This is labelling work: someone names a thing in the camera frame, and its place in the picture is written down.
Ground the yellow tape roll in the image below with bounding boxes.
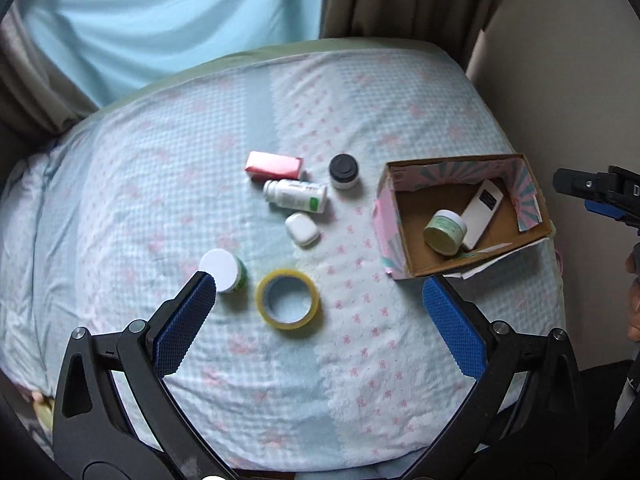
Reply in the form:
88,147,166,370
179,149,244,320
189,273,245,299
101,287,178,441
255,269,320,330

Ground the cardboard box pink lining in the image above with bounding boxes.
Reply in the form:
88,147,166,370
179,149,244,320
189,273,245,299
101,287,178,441
373,154,552,281

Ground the white remote control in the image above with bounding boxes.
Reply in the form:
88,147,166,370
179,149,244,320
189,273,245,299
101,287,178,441
461,179,503,252

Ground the white pill bottle green label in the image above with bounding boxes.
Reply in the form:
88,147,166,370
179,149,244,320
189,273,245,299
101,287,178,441
262,179,328,214

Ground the brown curtain left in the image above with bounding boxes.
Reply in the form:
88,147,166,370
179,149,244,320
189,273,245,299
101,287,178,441
0,0,101,137

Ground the light blue curtain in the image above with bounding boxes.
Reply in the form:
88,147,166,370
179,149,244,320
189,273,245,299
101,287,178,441
20,0,321,107

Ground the white earbuds case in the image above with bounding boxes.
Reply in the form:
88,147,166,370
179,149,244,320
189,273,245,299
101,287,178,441
285,212,320,247

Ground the checkered floral bed quilt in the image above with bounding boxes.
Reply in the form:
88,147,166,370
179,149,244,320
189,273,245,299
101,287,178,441
0,39,569,474

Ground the red and white carton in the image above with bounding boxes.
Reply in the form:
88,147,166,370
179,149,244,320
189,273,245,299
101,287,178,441
244,151,303,181

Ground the black lid white jar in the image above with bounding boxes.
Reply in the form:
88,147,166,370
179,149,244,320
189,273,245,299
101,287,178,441
329,154,359,190

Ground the white jar green label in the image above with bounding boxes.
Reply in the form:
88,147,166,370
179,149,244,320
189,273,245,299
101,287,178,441
198,248,247,294

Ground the pale green cream jar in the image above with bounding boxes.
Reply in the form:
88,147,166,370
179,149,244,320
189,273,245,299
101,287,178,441
423,209,468,256

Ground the person's hand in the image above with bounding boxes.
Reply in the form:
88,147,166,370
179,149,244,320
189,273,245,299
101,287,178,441
625,254,640,342

